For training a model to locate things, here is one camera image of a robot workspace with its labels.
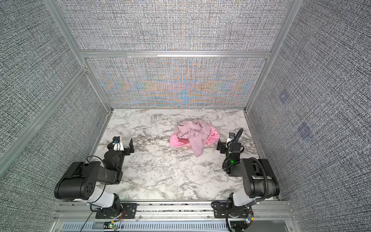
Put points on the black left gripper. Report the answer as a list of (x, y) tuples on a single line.
[(122, 146)]

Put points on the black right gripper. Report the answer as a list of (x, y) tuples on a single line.
[(224, 146)]

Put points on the bright pink cloth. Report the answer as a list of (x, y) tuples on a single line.
[(175, 142)]

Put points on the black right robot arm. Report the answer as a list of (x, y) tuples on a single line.
[(259, 180)]

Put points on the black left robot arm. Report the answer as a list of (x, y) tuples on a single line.
[(86, 182)]

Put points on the pale mauve cloth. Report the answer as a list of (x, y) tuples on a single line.
[(196, 132)]

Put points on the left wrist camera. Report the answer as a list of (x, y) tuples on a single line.
[(117, 145)]

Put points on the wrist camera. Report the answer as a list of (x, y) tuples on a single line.
[(231, 137), (117, 145)]

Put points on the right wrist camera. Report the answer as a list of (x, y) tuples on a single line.
[(231, 137)]

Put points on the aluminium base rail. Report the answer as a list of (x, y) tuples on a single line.
[(144, 210)]

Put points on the aluminium frame horizontal bar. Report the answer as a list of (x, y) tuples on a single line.
[(174, 54)]

